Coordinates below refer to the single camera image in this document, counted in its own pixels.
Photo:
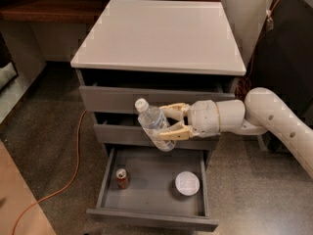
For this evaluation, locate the grey top drawer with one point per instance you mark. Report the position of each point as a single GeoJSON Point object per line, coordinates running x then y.
{"type": "Point", "coordinates": [121, 100]}

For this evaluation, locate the grey middle drawer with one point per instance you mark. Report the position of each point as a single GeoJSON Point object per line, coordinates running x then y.
{"type": "Point", "coordinates": [124, 129]}

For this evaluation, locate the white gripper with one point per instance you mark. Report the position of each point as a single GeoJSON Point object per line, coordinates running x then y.
{"type": "Point", "coordinates": [204, 117]}

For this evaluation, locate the white round bowl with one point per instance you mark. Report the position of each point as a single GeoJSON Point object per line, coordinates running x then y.
{"type": "Point", "coordinates": [187, 183]}

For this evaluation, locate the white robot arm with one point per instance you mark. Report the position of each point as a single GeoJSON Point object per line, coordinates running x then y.
{"type": "Point", "coordinates": [260, 112]}

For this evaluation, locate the grey drawer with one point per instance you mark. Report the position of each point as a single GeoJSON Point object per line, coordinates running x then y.
{"type": "Point", "coordinates": [151, 199]}
{"type": "Point", "coordinates": [121, 100]}
{"type": "Point", "coordinates": [124, 129]}

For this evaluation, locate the dark wooden shelf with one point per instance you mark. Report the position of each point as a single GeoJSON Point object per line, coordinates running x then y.
{"type": "Point", "coordinates": [56, 11]}

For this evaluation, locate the clear plastic water bottle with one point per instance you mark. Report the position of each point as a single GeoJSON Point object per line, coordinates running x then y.
{"type": "Point", "coordinates": [153, 121]}

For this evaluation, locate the dark framed object at left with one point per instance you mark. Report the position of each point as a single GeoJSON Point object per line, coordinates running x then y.
{"type": "Point", "coordinates": [8, 70]}

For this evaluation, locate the grey bottom drawer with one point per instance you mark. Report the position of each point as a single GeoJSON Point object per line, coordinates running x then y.
{"type": "Point", "coordinates": [151, 199]}

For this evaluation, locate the dark cabinet on right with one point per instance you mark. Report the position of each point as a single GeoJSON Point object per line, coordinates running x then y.
{"type": "Point", "coordinates": [282, 60]}

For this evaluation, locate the grey drawer cabinet white top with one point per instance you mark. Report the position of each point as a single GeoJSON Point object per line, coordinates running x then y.
{"type": "Point", "coordinates": [179, 45]}

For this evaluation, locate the red soda can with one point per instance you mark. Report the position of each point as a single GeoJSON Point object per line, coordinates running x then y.
{"type": "Point", "coordinates": [122, 178]}

